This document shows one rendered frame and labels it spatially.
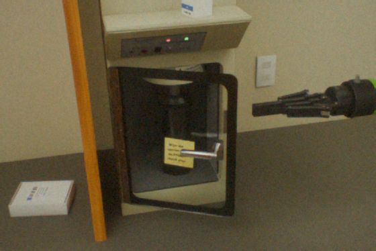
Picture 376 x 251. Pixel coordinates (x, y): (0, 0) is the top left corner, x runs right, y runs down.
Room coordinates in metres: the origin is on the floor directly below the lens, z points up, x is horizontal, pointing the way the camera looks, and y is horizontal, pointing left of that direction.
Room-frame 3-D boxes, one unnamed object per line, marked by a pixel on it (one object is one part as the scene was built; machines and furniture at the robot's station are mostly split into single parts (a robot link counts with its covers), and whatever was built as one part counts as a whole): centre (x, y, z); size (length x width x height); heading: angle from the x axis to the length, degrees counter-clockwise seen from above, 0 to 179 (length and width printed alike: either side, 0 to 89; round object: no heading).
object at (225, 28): (1.08, 0.01, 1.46); 0.32 x 0.11 x 0.10; 102
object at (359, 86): (1.11, -0.43, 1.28); 0.09 x 0.06 x 0.12; 11
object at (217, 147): (1.01, -0.04, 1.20); 0.10 x 0.05 x 0.03; 74
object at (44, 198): (1.18, 0.41, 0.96); 0.16 x 0.12 x 0.04; 90
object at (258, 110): (1.07, -0.21, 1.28); 0.07 x 0.01 x 0.03; 101
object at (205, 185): (1.06, 0.02, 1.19); 0.30 x 0.01 x 0.40; 74
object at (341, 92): (1.10, -0.36, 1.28); 0.09 x 0.08 x 0.07; 101
